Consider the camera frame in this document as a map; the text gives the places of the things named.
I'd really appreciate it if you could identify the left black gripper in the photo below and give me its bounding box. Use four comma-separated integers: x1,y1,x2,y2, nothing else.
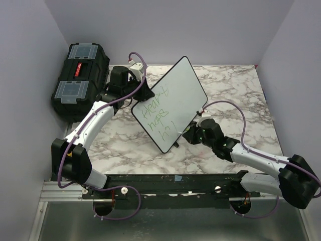
122,75,154,102

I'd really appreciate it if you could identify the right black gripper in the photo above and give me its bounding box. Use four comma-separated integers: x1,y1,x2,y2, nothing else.
183,120,215,149

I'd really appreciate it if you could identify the white whiteboard black frame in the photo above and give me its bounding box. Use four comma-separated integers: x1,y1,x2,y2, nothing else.
131,56,208,153

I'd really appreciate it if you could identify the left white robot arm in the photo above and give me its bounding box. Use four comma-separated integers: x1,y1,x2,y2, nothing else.
51,63,154,198

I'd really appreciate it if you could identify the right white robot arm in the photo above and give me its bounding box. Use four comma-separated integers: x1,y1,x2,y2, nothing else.
183,118,319,209

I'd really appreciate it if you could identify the blue tape piece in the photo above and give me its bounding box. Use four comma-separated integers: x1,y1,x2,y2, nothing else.
174,175,183,182

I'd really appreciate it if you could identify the black plastic toolbox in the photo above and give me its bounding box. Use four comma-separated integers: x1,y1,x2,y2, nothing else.
51,43,110,123

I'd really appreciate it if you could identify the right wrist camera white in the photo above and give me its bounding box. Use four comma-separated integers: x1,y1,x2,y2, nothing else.
197,108,211,126

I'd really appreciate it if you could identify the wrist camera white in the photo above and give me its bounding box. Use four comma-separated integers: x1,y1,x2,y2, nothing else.
129,62,145,80
197,108,211,126

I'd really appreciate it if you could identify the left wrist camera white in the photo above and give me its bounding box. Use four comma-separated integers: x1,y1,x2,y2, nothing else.
129,62,145,80

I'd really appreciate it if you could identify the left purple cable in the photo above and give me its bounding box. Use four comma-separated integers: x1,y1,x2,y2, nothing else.
57,52,146,221

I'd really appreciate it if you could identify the purple cable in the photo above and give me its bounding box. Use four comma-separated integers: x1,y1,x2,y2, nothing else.
198,100,321,219
57,52,146,221

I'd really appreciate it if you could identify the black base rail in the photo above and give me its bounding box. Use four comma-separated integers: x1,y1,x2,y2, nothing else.
82,171,248,209

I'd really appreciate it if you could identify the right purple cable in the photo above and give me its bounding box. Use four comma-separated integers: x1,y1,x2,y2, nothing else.
198,100,321,219

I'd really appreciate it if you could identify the aluminium extrusion frame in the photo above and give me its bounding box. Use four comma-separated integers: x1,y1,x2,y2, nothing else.
40,181,82,202

